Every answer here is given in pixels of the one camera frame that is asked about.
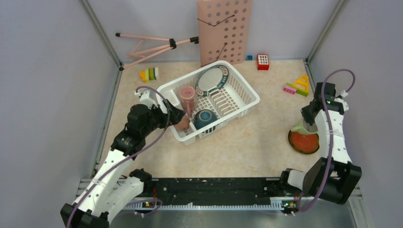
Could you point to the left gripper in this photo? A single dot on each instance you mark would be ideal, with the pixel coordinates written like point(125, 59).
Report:
point(176, 114)

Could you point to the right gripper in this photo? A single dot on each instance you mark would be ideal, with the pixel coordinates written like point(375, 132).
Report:
point(304, 111)

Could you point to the cream cup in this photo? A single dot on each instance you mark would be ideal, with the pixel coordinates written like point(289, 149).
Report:
point(302, 127)

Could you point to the pink mug white inside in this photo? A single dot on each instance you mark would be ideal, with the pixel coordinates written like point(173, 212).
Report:
point(183, 124)

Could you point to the dark bowl beige inside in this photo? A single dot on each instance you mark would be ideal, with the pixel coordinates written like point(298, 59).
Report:
point(203, 118)

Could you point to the white plastic dish rack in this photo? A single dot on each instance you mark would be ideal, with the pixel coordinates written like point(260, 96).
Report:
point(233, 101)

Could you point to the white plate green rim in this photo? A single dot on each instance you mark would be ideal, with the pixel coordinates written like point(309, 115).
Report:
point(213, 79)

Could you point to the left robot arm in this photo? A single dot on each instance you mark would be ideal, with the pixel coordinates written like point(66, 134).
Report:
point(100, 203)

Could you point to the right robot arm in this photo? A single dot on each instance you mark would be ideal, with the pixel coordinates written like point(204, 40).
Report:
point(333, 176)

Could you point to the green toy brick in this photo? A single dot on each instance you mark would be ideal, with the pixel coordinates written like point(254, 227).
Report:
point(298, 90)

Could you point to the yellow toy triangle block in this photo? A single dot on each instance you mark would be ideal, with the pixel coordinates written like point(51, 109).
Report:
point(302, 83)

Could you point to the pink toy brick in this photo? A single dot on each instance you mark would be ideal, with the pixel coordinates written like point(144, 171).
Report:
point(290, 90)

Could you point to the striped toy block stack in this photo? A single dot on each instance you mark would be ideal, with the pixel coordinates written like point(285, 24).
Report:
point(149, 74)

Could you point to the orange saucer plate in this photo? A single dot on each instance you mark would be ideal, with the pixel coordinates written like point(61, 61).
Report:
point(305, 144)

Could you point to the red toy block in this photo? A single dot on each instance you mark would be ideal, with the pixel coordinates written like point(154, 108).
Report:
point(262, 62)

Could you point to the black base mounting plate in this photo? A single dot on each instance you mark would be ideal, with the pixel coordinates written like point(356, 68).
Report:
point(260, 186)

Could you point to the pink pegboard panel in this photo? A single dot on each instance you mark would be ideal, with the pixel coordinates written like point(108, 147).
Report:
point(223, 30)

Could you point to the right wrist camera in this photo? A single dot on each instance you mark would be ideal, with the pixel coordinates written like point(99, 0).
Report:
point(341, 99)

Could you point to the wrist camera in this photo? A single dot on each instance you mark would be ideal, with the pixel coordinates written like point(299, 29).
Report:
point(149, 98)
point(341, 99)

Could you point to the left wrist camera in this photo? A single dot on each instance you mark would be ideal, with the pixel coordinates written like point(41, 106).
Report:
point(149, 98)

